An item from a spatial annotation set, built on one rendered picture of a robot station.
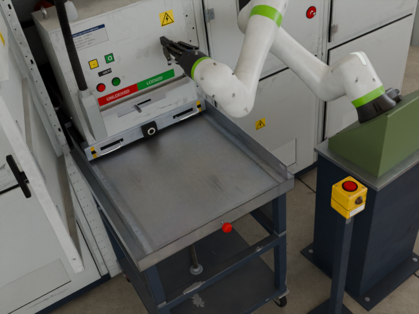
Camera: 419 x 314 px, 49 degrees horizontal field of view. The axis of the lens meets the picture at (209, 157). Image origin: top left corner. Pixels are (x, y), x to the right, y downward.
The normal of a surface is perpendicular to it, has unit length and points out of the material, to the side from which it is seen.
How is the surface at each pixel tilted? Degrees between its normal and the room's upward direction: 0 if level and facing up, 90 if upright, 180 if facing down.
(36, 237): 90
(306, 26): 90
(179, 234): 0
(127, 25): 90
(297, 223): 0
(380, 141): 90
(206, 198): 0
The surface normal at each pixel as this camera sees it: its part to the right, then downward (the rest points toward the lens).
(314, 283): -0.11, -0.76
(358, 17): 0.52, 0.51
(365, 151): -0.80, 0.45
